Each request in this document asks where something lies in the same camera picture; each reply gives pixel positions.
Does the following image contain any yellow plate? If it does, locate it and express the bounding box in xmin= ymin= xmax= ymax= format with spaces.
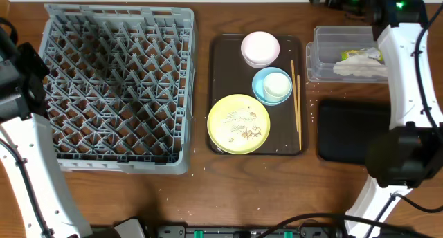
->
xmin=207 ymin=94 xmax=271 ymax=155

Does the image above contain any clear plastic bin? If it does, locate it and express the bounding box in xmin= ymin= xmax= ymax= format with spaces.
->
xmin=306 ymin=26 xmax=388 ymax=84

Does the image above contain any cream plastic cup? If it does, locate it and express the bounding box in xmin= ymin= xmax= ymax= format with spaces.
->
xmin=263 ymin=73 xmax=291 ymax=102

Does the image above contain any light blue bowl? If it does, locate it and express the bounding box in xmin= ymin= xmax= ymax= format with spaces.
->
xmin=252 ymin=67 xmax=293 ymax=106

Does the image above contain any wooden chopstick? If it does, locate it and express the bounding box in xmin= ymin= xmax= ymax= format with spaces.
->
xmin=291 ymin=59 xmax=299 ymax=132
xmin=296 ymin=75 xmax=302 ymax=152

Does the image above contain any wooden chopstick right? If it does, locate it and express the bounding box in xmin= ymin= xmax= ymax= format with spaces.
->
xmin=296 ymin=75 xmax=302 ymax=152

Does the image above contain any black cable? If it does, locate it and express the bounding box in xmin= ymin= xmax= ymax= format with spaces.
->
xmin=254 ymin=212 xmax=430 ymax=238

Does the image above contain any wooden chopstick left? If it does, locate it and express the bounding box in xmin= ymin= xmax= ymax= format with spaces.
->
xmin=291 ymin=59 xmax=299 ymax=132

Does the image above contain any black power strip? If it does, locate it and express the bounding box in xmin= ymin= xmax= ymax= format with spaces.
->
xmin=156 ymin=226 xmax=337 ymax=238

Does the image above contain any green snack wrapper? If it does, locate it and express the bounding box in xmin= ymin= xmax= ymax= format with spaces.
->
xmin=341 ymin=47 xmax=383 ymax=62

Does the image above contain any grey plastic dish rack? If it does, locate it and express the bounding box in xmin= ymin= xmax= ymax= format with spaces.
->
xmin=39 ymin=4 xmax=198 ymax=175

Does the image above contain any black tray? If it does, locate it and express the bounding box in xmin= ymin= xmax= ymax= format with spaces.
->
xmin=317 ymin=99 xmax=390 ymax=165

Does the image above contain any pink bowl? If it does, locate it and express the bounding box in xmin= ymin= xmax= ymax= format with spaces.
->
xmin=241 ymin=31 xmax=280 ymax=68

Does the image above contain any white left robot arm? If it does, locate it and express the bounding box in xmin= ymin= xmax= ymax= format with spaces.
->
xmin=1 ymin=19 xmax=93 ymax=237

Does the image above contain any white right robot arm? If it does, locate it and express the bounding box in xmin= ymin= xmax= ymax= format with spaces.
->
xmin=309 ymin=0 xmax=442 ymax=237

